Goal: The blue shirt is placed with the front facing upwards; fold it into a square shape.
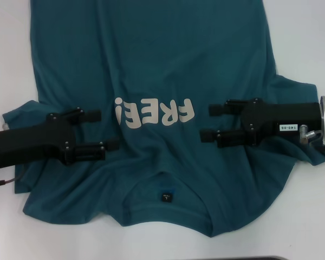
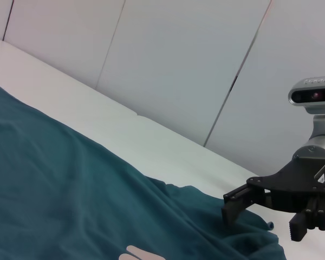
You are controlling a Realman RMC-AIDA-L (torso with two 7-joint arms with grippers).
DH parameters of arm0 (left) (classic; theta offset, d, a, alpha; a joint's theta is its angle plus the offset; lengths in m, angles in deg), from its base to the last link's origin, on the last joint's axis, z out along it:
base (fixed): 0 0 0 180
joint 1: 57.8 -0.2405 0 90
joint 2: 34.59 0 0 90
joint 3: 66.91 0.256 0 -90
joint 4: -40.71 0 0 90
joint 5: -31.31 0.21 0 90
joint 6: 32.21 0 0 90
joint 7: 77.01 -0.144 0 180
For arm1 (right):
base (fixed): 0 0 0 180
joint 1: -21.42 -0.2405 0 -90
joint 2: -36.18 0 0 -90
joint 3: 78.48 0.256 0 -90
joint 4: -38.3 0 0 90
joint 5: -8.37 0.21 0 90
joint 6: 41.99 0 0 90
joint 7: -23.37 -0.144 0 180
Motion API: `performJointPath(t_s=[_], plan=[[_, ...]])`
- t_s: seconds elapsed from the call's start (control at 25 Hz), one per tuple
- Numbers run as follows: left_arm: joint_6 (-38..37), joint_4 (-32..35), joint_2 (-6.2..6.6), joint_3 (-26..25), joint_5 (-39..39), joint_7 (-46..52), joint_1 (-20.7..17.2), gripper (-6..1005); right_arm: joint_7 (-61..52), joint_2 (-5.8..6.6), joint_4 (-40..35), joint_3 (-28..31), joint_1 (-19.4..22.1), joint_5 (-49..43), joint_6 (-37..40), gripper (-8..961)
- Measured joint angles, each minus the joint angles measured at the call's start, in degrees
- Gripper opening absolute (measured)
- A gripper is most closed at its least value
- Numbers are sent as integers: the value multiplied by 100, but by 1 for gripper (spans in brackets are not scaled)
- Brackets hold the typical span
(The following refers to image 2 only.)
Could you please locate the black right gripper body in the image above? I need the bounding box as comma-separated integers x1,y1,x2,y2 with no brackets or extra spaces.
246,156,325,215

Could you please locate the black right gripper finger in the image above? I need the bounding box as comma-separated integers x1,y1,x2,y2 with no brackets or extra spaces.
221,185,272,226
288,193,325,242

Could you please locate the teal FREE print t-shirt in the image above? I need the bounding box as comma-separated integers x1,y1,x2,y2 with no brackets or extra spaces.
0,82,287,260

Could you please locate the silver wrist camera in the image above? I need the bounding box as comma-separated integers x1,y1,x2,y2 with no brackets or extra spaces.
288,76,325,140

